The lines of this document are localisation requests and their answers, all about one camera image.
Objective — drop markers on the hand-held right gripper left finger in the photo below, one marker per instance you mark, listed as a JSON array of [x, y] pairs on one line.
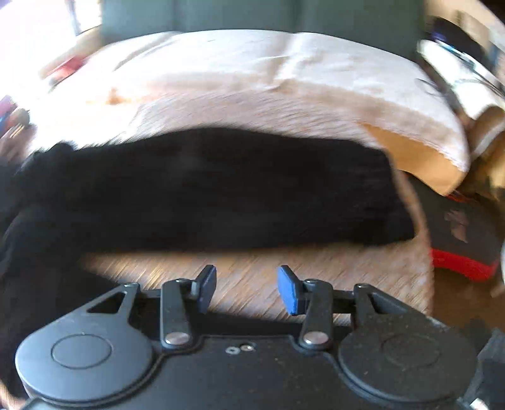
[[207, 290]]

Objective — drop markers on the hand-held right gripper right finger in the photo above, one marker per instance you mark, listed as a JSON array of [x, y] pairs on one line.
[[290, 292]]

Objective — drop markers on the black knitted sweater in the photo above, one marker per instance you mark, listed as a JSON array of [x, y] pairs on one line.
[[197, 189]]

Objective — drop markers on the cream lace sofa cover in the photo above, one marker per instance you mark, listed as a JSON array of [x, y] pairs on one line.
[[256, 67]]

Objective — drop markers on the wooden side table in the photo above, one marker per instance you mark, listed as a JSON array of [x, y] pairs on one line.
[[489, 134]]

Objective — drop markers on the red box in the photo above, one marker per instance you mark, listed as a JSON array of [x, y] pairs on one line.
[[67, 67]]

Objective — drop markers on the green sofa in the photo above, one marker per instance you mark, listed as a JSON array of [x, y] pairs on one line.
[[236, 15]]

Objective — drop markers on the green sofa back cushion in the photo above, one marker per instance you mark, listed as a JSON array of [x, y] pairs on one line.
[[240, 14], [138, 15], [355, 19]]

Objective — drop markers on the black bag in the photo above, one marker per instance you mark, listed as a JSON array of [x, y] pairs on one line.
[[457, 37]]

